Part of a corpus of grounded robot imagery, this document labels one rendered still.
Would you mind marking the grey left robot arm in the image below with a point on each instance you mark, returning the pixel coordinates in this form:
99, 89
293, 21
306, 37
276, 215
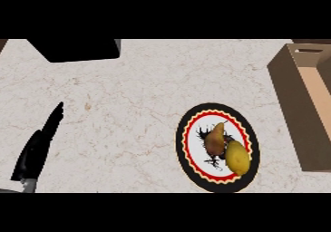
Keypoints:
21, 186

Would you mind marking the black rimmed patterned plate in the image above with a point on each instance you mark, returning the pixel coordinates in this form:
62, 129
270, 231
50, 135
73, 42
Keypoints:
189, 157

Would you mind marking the yellow lemon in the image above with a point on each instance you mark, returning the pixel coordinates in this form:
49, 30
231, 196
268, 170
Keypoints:
237, 158

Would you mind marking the black appliance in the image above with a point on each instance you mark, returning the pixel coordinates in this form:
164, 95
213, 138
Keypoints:
79, 50

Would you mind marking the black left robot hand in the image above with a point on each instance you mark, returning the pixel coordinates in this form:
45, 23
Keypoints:
34, 152

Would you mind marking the brown cardboard box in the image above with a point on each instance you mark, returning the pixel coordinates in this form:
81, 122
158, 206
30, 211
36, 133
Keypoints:
306, 114

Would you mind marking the brown yellow pear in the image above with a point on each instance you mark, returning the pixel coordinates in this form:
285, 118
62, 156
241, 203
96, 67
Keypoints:
214, 142

